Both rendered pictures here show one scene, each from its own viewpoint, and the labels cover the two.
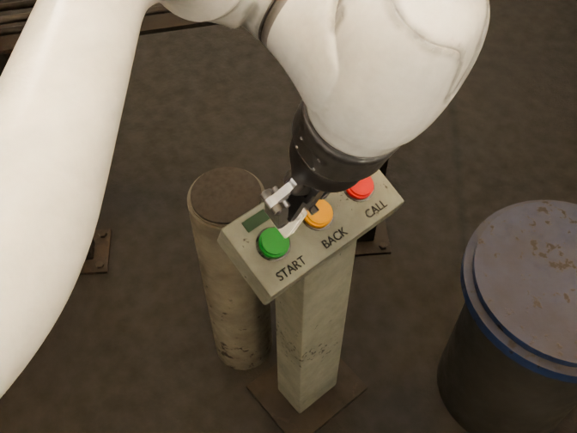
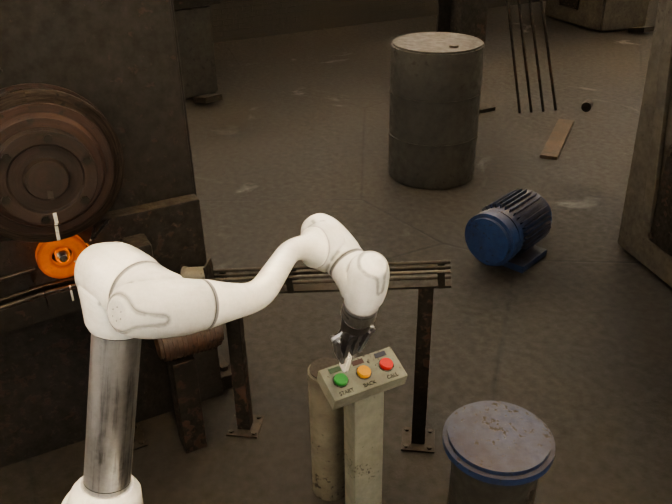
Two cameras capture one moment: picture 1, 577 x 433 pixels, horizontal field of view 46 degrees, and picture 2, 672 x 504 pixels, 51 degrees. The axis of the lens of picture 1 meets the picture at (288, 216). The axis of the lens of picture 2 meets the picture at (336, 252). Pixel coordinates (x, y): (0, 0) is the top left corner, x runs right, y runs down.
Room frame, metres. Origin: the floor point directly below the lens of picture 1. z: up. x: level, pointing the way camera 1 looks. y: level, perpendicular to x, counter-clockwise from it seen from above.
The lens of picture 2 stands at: (-1.06, -0.32, 1.90)
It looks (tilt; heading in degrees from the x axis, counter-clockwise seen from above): 29 degrees down; 13
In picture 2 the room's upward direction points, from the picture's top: 1 degrees counter-clockwise
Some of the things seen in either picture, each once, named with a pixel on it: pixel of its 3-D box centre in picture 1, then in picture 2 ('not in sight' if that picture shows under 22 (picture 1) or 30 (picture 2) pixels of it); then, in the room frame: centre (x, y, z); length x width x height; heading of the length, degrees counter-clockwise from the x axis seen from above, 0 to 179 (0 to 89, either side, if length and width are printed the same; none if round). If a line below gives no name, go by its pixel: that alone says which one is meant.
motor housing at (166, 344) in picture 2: not in sight; (195, 382); (0.77, 0.61, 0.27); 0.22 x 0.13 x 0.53; 130
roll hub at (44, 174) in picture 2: not in sight; (45, 177); (0.59, 0.89, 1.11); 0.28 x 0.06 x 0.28; 130
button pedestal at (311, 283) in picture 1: (311, 317); (363, 447); (0.53, -0.04, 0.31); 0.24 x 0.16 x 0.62; 130
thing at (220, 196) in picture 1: (236, 282); (328, 431); (0.63, 0.09, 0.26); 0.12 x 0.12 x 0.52
